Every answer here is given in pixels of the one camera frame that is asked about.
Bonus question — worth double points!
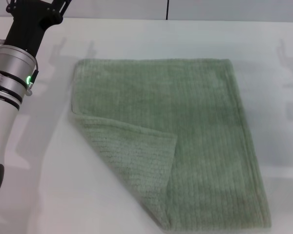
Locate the green ribbed towel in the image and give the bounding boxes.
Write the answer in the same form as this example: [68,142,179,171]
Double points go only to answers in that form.
[68,58,272,224]

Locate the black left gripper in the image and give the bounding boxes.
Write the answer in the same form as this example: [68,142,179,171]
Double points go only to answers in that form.
[3,0,72,58]

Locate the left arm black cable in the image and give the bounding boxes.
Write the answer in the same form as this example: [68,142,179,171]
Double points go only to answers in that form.
[26,58,40,96]

